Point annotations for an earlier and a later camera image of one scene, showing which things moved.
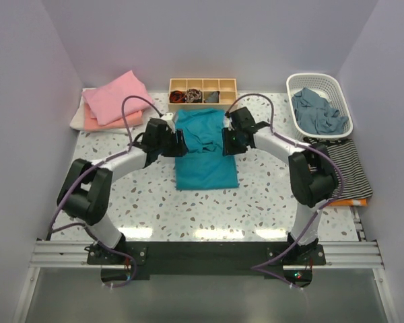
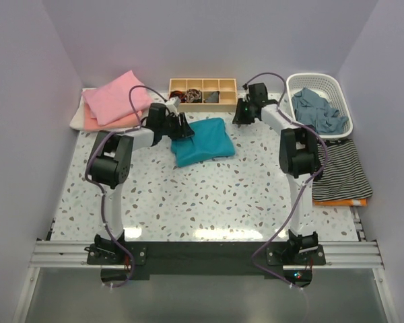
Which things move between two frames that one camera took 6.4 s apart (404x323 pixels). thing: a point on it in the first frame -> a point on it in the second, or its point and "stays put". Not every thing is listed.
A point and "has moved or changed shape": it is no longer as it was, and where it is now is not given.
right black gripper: x=227 y=148 -> x=239 y=118
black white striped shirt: x=356 y=184 stays put
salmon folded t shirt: x=91 y=124 stays put
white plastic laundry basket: x=326 y=85 stays put
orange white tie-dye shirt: x=355 y=202 stays put
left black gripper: x=179 y=149 -> x=182 y=131
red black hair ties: x=177 y=96 stays put
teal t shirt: x=205 y=166 has moved or changed shape
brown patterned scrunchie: x=192 y=95 stays put
